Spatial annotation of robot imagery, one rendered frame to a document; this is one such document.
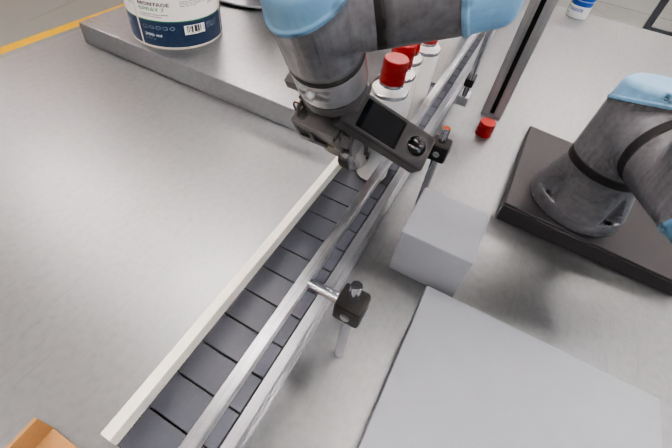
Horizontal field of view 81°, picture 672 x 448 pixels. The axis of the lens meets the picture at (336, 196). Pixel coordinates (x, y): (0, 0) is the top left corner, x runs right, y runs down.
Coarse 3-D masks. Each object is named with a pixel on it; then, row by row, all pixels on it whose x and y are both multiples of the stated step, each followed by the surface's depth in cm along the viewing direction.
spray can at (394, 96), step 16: (384, 64) 50; (400, 64) 49; (384, 80) 51; (400, 80) 51; (384, 96) 52; (400, 96) 52; (400, 112) 54; (368, 160) 60; (368, 176) 62; (384, 176) 63
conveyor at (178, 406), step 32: (352, 192) 62; (320, 224) 57; (352, 224) 57; (288, 256) 52; (256, 288) 49; (288, 288) 49; (224, 320) 45; (256, 320) 46; (288, 320) 46; (192, 352) 43; (224, 352) 43; (192, 384) 40; (256, 384) 41; (160, 416) 38; (192, 416) 39; (224, 416) 39
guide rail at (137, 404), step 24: (336, 168) 61; (312, 192) 56; (288, 216) 53; (240, 288) 46; (216, 312) 43; (192, 336) 40; (168, 360) 39; (144, 384) 37; (144, 408) 37; (120, 432) 35
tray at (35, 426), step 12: (36, 420) 38; (24, 432) 37; (36, 432) 39; (48, 432) 40; (12, 444) 36; (24, 444) 38; (36, 444) 39; (48, 444) 40; (60, 444) 40; (72, 444) 40
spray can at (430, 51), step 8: (424, 48) 62; (432, 48) 62; (440, 48) 63; (424, 56) 62; (432, 56) 62; (424, 64) 63; (432, 64) 63; (424, 72) 64; (432, 72) 65; (424, 80) 65; (416, 88) 66; (424, 88) 66; (416, 96) 67; (424, 96) 68; (416, 104) 68; (408, 112) 70
